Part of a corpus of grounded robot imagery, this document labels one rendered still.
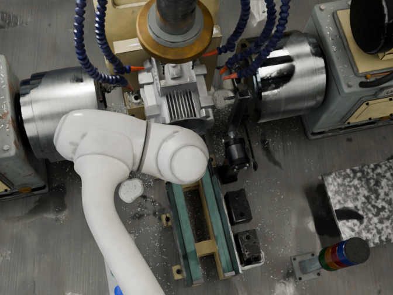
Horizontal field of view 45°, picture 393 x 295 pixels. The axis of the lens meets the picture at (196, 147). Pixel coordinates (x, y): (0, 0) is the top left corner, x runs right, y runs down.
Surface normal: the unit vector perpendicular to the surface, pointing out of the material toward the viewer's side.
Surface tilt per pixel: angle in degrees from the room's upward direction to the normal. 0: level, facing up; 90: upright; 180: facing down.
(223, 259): 0
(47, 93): 2
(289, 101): 62
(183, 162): 27
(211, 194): 0
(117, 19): 90
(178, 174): 41
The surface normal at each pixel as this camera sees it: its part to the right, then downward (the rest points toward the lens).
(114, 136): 0.30, -0.36
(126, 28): 0.22, 0.92
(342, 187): 0.06, -0.33
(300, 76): 0.16, 0.15
